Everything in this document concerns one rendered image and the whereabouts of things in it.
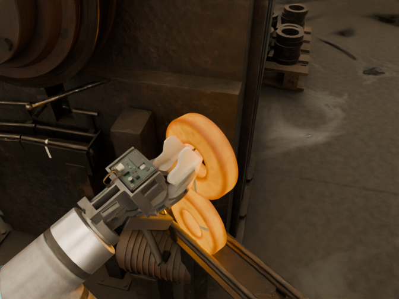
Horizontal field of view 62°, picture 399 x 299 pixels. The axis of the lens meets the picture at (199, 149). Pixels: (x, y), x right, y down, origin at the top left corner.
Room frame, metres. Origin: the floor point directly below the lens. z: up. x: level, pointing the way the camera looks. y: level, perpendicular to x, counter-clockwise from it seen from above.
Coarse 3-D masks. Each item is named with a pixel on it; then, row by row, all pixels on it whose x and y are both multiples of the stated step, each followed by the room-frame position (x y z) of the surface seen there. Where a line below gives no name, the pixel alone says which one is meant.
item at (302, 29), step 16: (288, 16) 2.59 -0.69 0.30; (304, 16) 2.60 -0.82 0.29; (272, 32) 2.19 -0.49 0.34; (288, 32) 2.26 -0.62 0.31; (304, 32) 2.67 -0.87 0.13; (272, 48) 2.40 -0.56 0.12; (288, 48) 2.10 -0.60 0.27; (304, 48) 2.36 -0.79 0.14; (272, 64) 2.11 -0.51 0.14; (288, 64) 2.10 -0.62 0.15; (304, 64) 2.34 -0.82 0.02; (272, 80) 2.11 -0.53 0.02; (288, 80) 2.02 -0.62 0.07
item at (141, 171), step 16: (128, 160) 0.35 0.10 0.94; (144, 160) 0.34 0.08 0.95; (112, 176) 0.32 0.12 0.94; (128, 176) 0.32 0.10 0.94; (144, 176) 0.31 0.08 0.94; (160, 176) 0.32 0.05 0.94; (112, 192) 0.30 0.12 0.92; (128, 192) 0.29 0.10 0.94; (144, 192) 0.31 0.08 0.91; (160, 192) 0.33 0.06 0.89; (96, 208) 0.29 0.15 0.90; (112, 208) 0.28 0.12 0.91; (128, 208) 0.30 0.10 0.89; (144, 208) 0.29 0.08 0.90; (160, 208) 0.31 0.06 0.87; (96, 224) 0.26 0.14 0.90; (112, 224) 0.28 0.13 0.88; (112, 240) 0.26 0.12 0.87
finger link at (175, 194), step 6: (192, 174) 0.36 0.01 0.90; (186, 180) 0.35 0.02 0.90; (192, 180) 0.35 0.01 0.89; (168, 186) 0.34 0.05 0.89; (174, 186) 0.34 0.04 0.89; (180, 186) 0.34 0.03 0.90; (186, 186) 0.34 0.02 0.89; (168, 192) 0.33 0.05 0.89; (174, 192) 0.33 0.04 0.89; (180, 192) 0.33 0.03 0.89; (186, 192) 0.33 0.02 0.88; (168, 198) 0.32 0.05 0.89; (174, 198) 0.32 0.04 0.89; (180, 198) 0.32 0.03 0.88; (168, 204) 0.31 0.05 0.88; (174, 204) 0.32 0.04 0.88
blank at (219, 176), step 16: (176, 128) 0.43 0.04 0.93; (192, 128) 0.40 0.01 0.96; (208, 128) 0.40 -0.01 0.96; (192, 144) 0.40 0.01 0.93; (208, 144) 0.37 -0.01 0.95; (224, 144) 0.38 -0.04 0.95; (208, 160) 0.37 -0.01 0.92; (224, 160) 0.36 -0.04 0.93; (208, 176) 0.37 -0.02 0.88; (224, 176) 0.35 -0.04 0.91; (208, 192) 0.37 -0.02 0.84; (224, 192) 0.35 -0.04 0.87
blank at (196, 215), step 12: (192, 192) 0.42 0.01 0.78; (180, 204) 0.42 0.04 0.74; (192, 204) 0.39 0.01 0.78; (204, 204) 0.39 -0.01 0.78; (180, 216) 0.43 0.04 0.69; (192, 216) 0.39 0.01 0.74; (204, 216) 0.37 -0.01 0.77; (216, 216) 0.38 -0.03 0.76; (192, 228) 0.41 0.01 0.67; (204, 228) 0.37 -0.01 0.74; (216, 228) 0.36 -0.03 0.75; (204, 240) 0.37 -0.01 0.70; (216, 240) 0.35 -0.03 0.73
